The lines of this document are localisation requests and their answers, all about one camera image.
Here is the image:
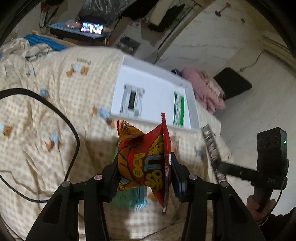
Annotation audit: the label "black side table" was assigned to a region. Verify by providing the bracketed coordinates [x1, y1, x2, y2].
[49, 21, 112, 43]

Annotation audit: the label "white shallow cardboard box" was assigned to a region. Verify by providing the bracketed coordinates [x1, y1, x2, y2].
[110, 55, 200, 131]

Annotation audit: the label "white black snack packet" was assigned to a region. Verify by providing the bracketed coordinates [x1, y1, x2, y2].
[120, 84, 145, 120]

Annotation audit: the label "green snack bar packet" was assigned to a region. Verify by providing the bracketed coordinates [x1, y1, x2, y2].
[173, 91, 185, 128]

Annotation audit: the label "pink folded blanket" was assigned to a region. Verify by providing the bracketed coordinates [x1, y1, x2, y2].
[182, 68, 226, 113]

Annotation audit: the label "dark brown hair claw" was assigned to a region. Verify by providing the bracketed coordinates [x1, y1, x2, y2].
[201, 125, 227, 184]

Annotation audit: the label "beige checkered puppy duvet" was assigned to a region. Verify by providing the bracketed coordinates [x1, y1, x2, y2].
[1, 38, 234, 240]

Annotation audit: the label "thick black cable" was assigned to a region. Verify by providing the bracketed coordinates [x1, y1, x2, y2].
[0, 87, 81, 203]

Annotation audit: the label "black hanging bag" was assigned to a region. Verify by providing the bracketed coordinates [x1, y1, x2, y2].
[39, 0, 63, 29]

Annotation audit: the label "grey plastic wrapped board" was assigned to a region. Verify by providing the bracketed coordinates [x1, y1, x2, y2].
[78, 0, 135, 20]

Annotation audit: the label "blue toothpaste box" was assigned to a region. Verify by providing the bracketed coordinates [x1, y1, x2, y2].
[133, 186, 148, 212]

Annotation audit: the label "green hand cream tube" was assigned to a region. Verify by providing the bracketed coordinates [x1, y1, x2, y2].
[109, 148, 137, 210]

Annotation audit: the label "red yellow chip bag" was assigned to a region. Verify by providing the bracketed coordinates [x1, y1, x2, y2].
[117, 113, 171, 215]

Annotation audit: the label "beige folded cloth stack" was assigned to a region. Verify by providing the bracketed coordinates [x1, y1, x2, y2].
[200, 71, 225, 98]

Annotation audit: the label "black office chair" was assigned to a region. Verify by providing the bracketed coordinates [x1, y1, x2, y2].
[214, 67, 252, 100]

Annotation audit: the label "black hanging clothes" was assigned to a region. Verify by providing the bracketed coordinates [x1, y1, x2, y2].
[148, 1, 198, 33]

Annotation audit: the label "person's right hand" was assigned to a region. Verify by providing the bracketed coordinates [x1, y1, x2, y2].
[246, 195, 276, 223]

